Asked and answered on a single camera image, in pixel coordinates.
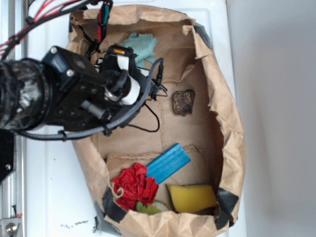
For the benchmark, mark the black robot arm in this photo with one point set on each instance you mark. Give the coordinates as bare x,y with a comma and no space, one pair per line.
65,89

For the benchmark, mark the brown rock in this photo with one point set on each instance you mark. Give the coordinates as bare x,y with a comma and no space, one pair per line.
182,102

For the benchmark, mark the blue wooden block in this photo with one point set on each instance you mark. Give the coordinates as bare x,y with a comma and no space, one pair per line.
168,163

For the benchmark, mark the aluminium frame rail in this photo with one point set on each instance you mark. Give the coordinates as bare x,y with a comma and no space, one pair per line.
12,147

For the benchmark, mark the red artificial flower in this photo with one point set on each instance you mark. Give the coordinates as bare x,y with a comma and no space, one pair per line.
136,187

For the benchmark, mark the yellow sponge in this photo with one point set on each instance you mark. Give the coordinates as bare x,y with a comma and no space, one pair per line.
192,198

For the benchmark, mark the brown paper bag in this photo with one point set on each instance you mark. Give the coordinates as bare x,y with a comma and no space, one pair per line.
213,135

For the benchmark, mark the teal blue cloth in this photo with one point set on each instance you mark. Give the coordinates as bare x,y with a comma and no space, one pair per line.
143,46

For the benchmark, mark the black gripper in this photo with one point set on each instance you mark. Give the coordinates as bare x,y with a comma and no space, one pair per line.
128,86

